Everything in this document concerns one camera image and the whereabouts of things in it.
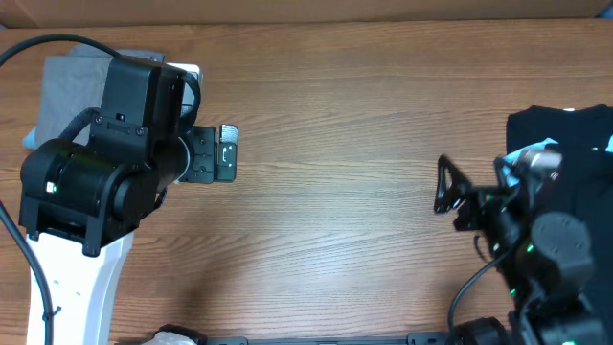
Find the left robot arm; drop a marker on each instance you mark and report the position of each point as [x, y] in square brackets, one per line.
[81, 204]

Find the brown cardboard backdrop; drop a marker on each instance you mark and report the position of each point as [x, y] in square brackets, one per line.
[108, 13]

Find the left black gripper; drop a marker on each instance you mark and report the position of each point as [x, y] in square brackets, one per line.
[202, 144]

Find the black t-shirt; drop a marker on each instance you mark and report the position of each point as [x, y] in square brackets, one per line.
[584, 184]

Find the grey cotton shorts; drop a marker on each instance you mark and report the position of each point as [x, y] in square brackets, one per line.
[71, 84]

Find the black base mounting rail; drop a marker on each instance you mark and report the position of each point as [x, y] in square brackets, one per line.
[176, 335]

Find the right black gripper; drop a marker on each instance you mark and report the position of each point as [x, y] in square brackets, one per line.
[483, 202]

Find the folded blue denim jeans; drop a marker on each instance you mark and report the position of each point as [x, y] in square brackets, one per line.
[29, 141]

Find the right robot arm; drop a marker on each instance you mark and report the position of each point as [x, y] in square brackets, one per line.
[544, 256]

